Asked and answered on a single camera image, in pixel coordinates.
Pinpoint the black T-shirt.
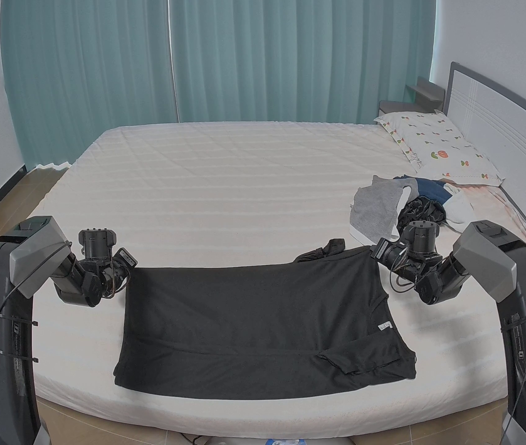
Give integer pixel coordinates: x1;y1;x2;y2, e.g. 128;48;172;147
114;238;418;400

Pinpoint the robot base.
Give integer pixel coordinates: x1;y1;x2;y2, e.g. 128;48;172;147
207;436;352;445

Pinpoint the blue-green curtain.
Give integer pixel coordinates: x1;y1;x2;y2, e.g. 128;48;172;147
1;0;179;168
169;0;437;124

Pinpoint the white printed pillow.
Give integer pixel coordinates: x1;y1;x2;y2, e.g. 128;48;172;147
374;109;505;188

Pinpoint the pile of clothes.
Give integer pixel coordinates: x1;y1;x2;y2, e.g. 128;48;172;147
349;176;478;245

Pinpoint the bed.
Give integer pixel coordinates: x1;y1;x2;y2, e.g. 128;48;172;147
0;61;526;434

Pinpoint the grey bedside table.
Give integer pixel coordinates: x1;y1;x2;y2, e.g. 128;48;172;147
379;76;446;115

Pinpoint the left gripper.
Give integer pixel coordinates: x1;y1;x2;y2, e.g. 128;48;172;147
111;248;138;277

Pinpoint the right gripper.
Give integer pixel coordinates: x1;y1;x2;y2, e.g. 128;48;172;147
369;238;406;270

